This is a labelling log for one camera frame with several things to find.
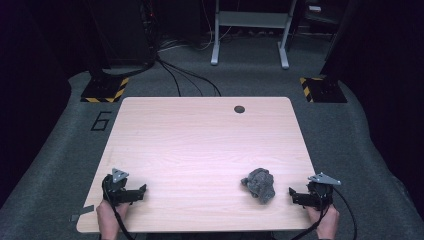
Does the gray towel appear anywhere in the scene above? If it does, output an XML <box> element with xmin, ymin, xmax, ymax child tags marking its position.
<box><xmin>240</xmin><ymin>167</ymin><xmax>277</xmax><ymax>205</ymax></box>

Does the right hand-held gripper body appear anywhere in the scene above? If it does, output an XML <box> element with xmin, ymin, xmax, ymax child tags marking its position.
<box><xmin>305</xmin><ymin>171</ymin><xmax>342</xmax><ymax>212</ymax></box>

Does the white metal desk frame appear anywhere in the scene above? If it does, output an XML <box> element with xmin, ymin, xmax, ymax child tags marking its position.
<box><xmin>210</xmin><ymin>0</ymin><xmax>298</xmax><ymax>71</ymax></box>

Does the black stand pole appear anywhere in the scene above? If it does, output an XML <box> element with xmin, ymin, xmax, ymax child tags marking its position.
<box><xmin>319</xmin><ymin>0</ymin><xmax>363</xmax><ymax>80</ymax></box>

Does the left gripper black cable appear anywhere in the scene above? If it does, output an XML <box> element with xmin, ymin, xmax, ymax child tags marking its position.
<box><xmin>101</xmin><ymin>176</ymin><xmax>136</xmax><ymax>240</ymax></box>

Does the dark equipment cabinet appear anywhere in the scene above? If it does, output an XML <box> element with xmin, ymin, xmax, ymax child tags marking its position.
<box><xmin>83</xmin><ymin>0</ymin><xmax>158</xmax><ymax>78</ymax></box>

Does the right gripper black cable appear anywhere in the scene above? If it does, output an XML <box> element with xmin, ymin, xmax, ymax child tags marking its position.
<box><xmin>289</xmin><ymin>186</ymin><xmax>358</xmax><ymax>240</ymax></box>

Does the gray tape strip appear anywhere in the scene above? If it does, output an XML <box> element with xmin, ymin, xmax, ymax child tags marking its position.
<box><xmin>69</xmin><ymin>204</ymin><xmax>96</xmax><ymax>223</ymax></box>

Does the person's left hand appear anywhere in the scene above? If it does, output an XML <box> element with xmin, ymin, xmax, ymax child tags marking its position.
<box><xmin>96</xmin><ymin>199</ymin><xmax>132</xmax><ymax>240</ymax></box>

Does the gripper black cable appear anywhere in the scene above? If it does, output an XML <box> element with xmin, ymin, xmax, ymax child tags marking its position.
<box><xmin>289</xmin><ymin>186</ymin><xmax>358</xmax><ymax>240</ymax></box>
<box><xmin>101</xmin><ymin>176</ymin><xmax>136</xmax><ymax>240</ymax></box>

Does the black floor cable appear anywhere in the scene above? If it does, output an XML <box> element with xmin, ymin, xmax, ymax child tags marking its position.
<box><xmin>159</xmin><ymin>59</ymin><xmax>223</xmax><ymax>98</ymax></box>
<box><xmin>155</xmin><ymin>57</ymin><xmax>183</xmax><ymax>98</ymax></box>

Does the person's right hand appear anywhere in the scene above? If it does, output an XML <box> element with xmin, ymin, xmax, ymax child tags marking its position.
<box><xmin>305</xmin><ymin>203</ymin><xmax>341</xmax><ymax>240</ymax></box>

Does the black striped stand base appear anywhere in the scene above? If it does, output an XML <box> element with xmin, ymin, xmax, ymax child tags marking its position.
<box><xmin>298</xmin><ymin>76</ymin><xmax>348</xmax><ymax>104</ymax></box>
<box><xmin>80</xmin><ymin>76</ymin><xmax>130</xmax><ymax>104</ymax></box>

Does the white floor cable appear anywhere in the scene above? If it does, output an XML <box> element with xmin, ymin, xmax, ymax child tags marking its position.
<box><xmin>158</xmin><ymin>24</ymin><xmax>234</xmax><ymax>54</ymax></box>

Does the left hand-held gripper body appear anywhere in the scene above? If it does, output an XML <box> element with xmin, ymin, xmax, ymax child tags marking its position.
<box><xmin>101</xmin><ymin>167</ymin><xmax>135</xmax><ymax>207</ymax></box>

